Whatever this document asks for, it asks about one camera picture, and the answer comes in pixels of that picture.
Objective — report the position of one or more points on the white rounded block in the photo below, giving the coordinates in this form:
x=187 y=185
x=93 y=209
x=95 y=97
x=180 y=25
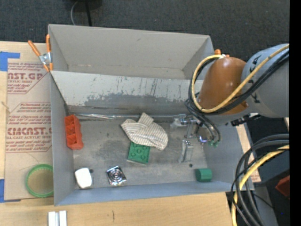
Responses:
x=83 y=178

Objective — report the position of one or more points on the brown cardboard board red print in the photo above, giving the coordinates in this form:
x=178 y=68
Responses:
x=26 y=116

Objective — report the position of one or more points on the green studded toy plate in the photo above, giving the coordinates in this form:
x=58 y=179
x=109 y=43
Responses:
x=138 y=153

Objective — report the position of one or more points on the shiny metal square piece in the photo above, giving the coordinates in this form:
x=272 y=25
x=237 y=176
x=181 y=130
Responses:
x=116 y=175

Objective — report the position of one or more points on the black cylinder on white bracket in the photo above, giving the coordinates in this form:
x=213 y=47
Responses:
x=238 y=121

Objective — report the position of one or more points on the green short cylinder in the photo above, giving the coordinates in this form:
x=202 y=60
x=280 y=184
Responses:
x=203 y=175

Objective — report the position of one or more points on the white striped cloth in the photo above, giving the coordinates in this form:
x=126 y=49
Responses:
x=147 y=132

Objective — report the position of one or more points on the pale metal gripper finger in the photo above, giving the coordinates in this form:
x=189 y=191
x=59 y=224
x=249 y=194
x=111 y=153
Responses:
x=186 y=150
x=178 y=123

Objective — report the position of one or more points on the grey metal bin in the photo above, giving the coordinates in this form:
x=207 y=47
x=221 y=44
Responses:
x=131 y=95

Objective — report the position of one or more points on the orange ribbed plastic block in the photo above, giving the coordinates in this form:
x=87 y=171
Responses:
x=73 y=133

